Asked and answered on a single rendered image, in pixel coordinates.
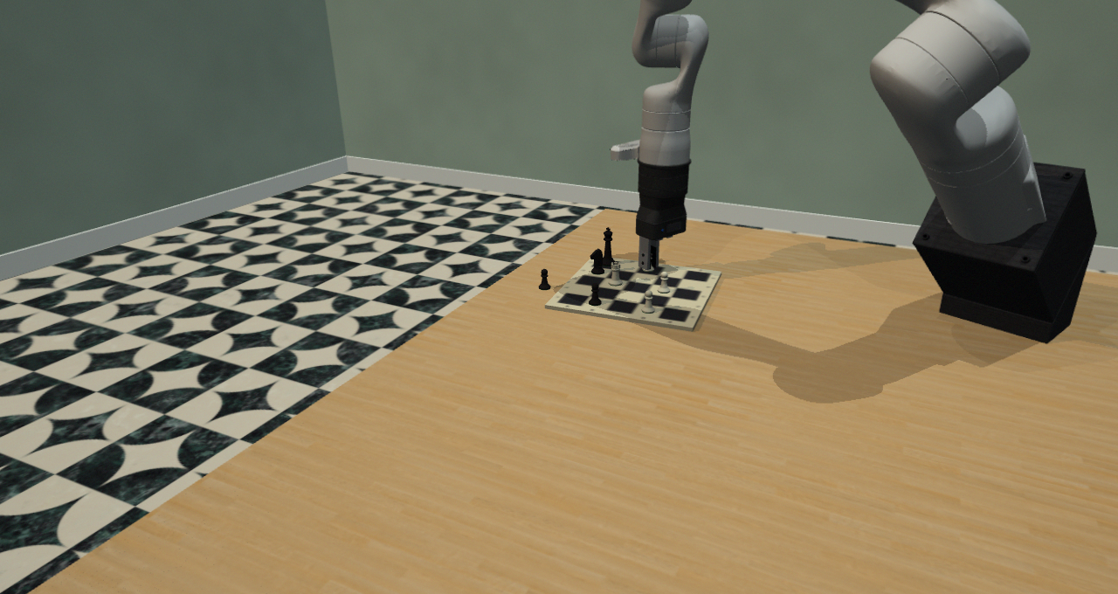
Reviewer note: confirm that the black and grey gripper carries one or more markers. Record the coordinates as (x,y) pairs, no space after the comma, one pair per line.
(662,174)

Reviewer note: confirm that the black and cream chessboard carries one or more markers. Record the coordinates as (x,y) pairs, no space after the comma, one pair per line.
(690,290)

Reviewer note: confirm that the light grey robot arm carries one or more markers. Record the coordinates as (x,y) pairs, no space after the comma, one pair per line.
(978,165)

